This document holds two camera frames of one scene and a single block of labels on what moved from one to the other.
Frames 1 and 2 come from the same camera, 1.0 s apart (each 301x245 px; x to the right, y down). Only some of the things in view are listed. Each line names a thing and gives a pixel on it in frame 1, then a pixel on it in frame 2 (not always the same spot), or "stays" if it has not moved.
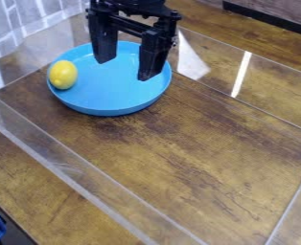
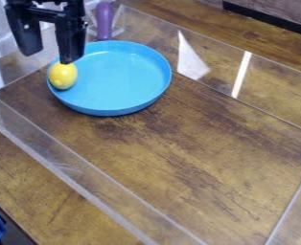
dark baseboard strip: [266, 16] stays
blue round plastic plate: [108, 88] stays
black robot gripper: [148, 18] → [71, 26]
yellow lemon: [63, 74] stays
